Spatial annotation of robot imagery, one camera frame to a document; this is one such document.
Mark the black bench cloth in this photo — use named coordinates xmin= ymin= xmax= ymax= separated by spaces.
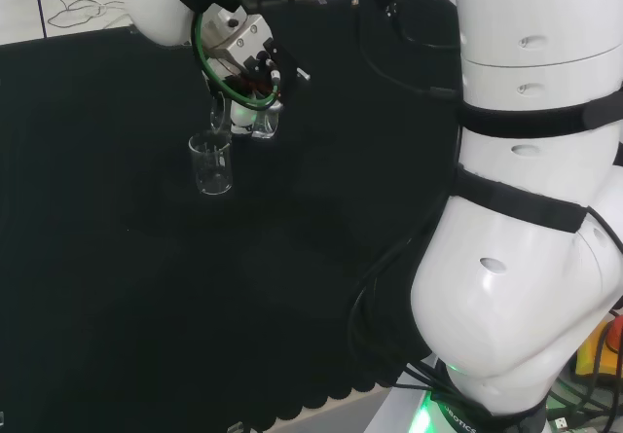
xmin=0 ymin=0 xmax=466 ymax=433

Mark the yellow stop button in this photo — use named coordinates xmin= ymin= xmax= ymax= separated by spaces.
xmin=569 ymin=314 xmax=623 ymax=381

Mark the clear tall glass beaker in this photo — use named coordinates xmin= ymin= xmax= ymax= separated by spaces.
xmin=187 ymin=130 xmax=235 ymax=197

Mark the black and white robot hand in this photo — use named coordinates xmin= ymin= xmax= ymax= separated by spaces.
xmin=201 ymin=8 xmax=312 ymax=136

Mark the green cable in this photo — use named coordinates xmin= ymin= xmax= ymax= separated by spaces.
xmin=191 ymin=0 xmax=284 ymax=112

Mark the clear glass beaker with spout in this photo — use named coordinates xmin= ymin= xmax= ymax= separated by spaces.
xmin=208 ymin=90 xmax=284 ymax=141

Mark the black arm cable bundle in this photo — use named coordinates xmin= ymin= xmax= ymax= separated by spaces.
xmin=346 ymin=158 xmax=491 ymax=408

